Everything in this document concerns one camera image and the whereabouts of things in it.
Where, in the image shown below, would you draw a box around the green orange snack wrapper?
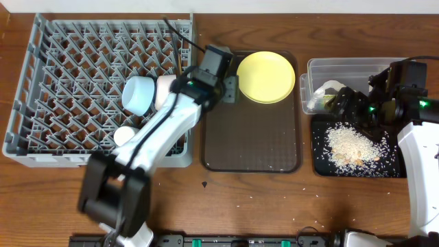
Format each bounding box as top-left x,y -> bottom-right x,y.
320,95 -> 336,107

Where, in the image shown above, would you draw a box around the yellow plate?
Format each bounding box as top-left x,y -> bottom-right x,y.
237,51 -> 296,104

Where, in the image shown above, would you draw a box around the white napkin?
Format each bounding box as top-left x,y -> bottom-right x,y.
307,80 -> 346,109

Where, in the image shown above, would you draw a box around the rice and food scraps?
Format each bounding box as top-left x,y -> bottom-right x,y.
313,121 -> 401,176

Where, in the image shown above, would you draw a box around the wooden chopstick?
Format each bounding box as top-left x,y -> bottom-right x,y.
177,55 -> 183,76

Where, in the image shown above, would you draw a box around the pale pink bowl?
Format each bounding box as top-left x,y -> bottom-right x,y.
154,75 -> 176,110

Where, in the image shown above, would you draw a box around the light blue bowl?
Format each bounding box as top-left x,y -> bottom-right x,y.
121,76 -> 155,116

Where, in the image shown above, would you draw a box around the small white cup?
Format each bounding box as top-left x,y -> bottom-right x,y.
113,126 -> 139,146

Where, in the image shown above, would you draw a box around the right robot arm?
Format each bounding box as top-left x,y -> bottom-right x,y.
325,56 -> 438,246

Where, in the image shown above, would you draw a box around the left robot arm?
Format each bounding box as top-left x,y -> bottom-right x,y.
78,45 -> 237,246

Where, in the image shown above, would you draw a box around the black waste tray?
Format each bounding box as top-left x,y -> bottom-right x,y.
310,114 -> 407,178

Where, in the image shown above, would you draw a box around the clear plastic bin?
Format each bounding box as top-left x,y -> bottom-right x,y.
300,57 -> 401,115

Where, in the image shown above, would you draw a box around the dark brown serving tray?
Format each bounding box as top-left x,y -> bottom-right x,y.
201,51 -> 301,173

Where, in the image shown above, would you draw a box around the grey dish rack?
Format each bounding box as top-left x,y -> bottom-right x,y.
2,14 -> 196,167

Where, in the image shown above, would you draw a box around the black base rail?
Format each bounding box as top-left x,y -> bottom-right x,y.
68,233 -> 405,247

